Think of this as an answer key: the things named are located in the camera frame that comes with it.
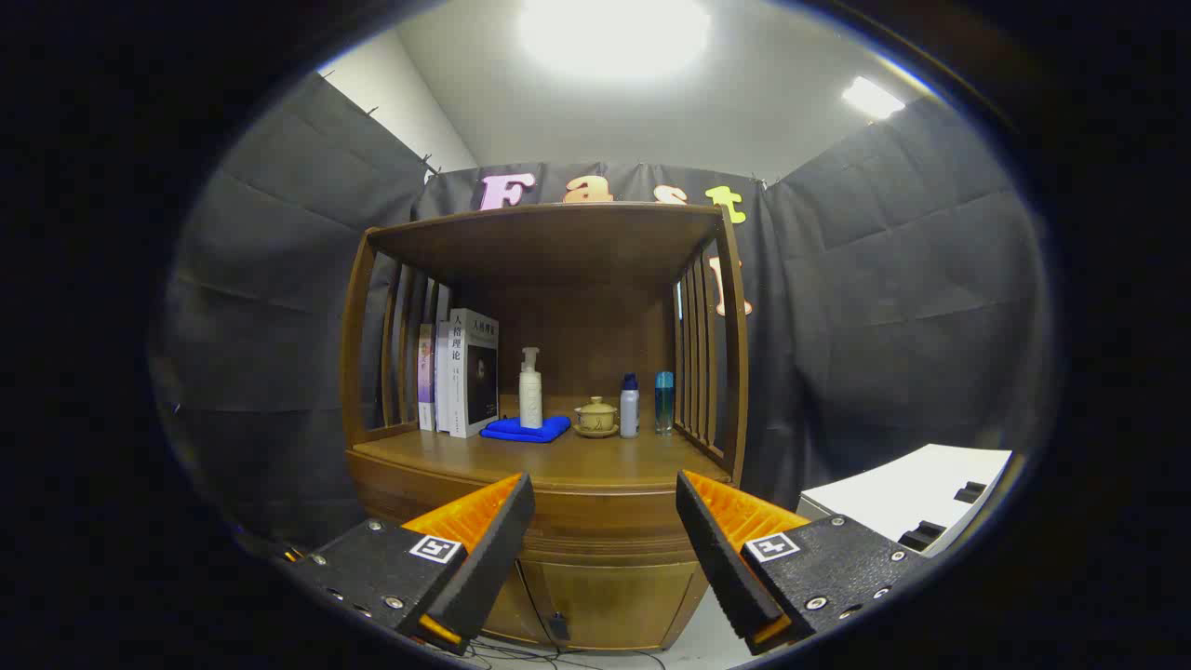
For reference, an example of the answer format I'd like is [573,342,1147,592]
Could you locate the blue folded cloth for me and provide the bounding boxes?
[480,415,572,444]

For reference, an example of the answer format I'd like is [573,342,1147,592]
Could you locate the white pump bottle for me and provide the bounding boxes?
[518,347,544,430]

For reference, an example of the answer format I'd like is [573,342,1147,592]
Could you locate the wooden countertop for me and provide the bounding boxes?
[352,423,733,491]

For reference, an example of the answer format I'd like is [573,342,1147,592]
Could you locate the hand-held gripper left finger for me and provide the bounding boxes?
[279,472,537,655]

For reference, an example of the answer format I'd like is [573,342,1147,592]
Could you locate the purple book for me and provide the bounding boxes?
[418,323,436,432]

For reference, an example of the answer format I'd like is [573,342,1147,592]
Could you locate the yellow lidded teacup with saucer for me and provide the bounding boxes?
[572,396,621,439]

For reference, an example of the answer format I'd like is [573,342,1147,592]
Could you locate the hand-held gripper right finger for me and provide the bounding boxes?
[676,469,931,655]

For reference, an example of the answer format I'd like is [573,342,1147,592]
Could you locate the brown wooden cabinet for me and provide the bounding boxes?
[340,202,751,652]

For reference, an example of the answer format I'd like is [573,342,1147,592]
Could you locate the large round ceiling light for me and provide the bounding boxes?
[516,0,713,83]

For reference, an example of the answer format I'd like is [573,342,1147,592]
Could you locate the black floor cables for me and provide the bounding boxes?
[465,558,671,670]

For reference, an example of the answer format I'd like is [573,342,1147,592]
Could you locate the white plastic storage unit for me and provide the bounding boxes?
[798,444,1013,559]

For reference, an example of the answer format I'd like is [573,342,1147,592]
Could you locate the white book with dark portrait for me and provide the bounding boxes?
[448,308,501,439]

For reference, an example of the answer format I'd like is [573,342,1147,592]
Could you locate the brown wooden drawer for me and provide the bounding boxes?
[346,451,741,562]

